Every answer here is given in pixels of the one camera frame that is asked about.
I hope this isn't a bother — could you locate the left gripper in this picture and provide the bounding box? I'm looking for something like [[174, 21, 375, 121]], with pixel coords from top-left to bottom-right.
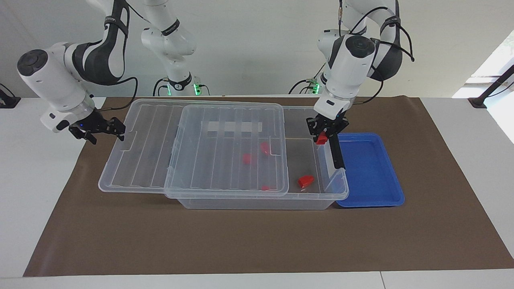
[[306, 113, 349, 170]]

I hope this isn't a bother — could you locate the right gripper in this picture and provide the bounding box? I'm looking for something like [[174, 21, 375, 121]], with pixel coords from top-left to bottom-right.
[[69, 109, 126, 145]]

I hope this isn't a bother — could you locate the clear plastic box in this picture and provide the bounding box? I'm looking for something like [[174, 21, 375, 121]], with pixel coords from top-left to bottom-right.
[[165, 105, 349, 210]]

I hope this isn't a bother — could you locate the blue plastic tray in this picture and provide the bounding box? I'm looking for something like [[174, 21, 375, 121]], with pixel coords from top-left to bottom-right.
[[335, 132, 405, 208]]

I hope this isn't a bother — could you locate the clear plastic lid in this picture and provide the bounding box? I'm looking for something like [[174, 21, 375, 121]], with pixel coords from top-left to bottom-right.
[[98, 99, 290, 198]]

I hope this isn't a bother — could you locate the black stand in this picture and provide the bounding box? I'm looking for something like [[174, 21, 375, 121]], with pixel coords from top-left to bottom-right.
[[0, 83, 21, 109], [467, 64, 514, 109]]

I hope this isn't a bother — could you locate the black cable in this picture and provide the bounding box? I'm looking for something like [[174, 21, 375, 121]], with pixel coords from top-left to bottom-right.
[[89, 76, 139, 111], [339, 0, 415, 106], [288, 62, 326, 95], [152, 77, 170, 97]]

